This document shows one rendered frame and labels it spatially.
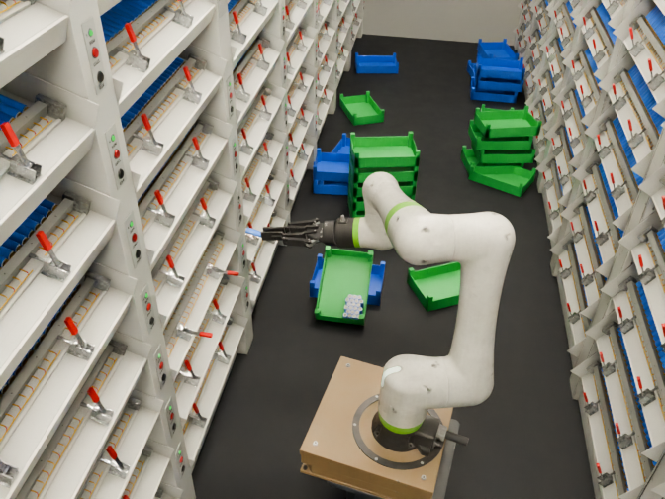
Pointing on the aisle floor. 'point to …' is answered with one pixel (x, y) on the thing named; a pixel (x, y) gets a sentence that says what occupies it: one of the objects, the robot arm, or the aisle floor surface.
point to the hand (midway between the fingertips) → (273, 233)
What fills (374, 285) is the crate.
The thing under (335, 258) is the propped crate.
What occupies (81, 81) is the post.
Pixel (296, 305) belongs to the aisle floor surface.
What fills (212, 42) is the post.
